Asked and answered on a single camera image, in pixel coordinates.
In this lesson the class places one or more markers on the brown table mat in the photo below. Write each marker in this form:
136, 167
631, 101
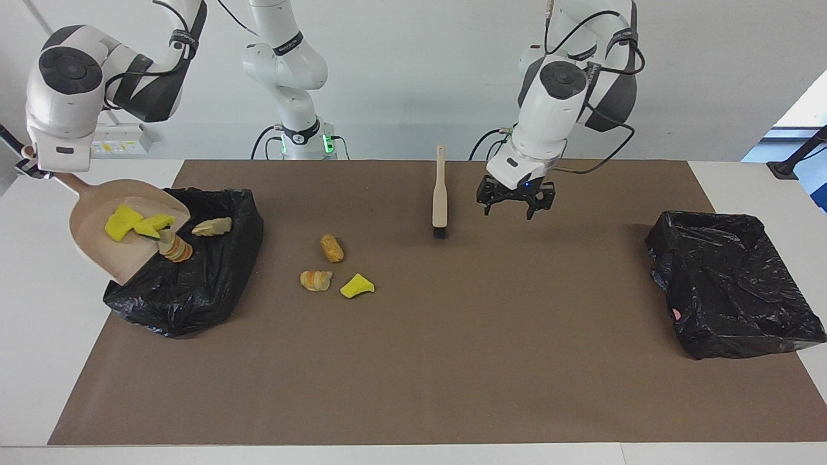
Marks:
413, 387

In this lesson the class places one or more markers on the black bag lined bin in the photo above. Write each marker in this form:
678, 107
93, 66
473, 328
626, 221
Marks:
207, 284

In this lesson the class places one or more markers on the yellow sponge with green backing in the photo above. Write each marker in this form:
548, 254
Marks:
154, 224

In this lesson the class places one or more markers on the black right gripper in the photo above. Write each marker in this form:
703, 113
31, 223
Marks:
35, 173

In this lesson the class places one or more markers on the white wall outlet box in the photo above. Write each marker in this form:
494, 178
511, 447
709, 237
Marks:
129, 139

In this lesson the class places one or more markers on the beige brush with black bristles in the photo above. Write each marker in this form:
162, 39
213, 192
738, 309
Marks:
440, 194

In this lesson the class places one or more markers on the small yellow sponge wedge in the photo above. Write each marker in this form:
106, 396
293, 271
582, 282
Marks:
356, 286

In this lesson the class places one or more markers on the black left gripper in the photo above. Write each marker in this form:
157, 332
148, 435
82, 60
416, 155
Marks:
517, 192

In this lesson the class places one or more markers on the brown oval bread roll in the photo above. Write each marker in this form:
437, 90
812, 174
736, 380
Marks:
331, 248

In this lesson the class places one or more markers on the notched yellow sponge piece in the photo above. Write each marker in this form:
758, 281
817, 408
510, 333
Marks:
121, 224

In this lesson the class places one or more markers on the orange striped bread piece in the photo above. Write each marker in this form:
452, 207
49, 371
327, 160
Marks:
316, 280
213, 227
176, 248

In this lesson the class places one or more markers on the black bag bin pink spot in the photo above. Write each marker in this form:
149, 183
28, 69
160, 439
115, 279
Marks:
730, 290

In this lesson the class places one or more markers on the beige plastic dustpan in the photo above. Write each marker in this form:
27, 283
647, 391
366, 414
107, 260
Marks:
97, 252

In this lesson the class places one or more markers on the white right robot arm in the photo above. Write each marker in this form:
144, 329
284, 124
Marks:
64, 97

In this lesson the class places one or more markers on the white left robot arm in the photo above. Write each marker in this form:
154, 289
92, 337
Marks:
549, 110

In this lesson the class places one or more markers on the black clamp stand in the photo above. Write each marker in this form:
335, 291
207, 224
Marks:
8, 137
785, 169

